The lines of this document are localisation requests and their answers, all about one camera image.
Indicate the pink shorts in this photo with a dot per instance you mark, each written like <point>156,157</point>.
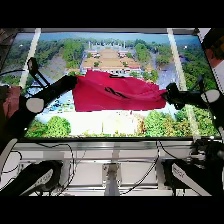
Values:
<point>113,95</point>

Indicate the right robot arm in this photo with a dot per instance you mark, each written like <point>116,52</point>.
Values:
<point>213,100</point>

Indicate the person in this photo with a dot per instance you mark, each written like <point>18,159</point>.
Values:
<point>216,50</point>

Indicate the silver frame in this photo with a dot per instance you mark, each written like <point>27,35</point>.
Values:
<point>100,146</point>

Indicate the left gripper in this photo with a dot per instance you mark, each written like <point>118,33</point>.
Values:
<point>69,83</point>

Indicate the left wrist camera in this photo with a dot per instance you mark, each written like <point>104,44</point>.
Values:
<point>33,66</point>

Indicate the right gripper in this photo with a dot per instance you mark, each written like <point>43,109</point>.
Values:
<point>175,96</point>

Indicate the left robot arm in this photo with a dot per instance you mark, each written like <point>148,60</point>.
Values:
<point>20,120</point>

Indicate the dusky pink garment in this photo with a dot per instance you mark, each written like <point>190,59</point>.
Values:
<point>11,100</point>

